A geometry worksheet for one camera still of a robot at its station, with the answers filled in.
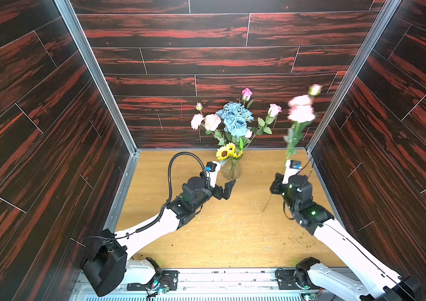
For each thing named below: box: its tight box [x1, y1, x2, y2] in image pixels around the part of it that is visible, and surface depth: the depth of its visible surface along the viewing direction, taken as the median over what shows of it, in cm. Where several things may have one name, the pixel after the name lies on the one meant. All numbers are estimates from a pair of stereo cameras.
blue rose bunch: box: [216, 101, 254, 138], surface depth 87 cm
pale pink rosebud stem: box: [243, 103, 282, 150], surface depth 84 cm
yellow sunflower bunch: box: [215, 142, 244, 161], surface depth 90 cm
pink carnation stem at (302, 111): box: [262, 84, 322, 214], surface depth 63 cm
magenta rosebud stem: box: [241, 87, 255, 110], surface depth 91 cm
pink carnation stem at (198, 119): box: [190, 101, 206, 143], surface depth 85 cm
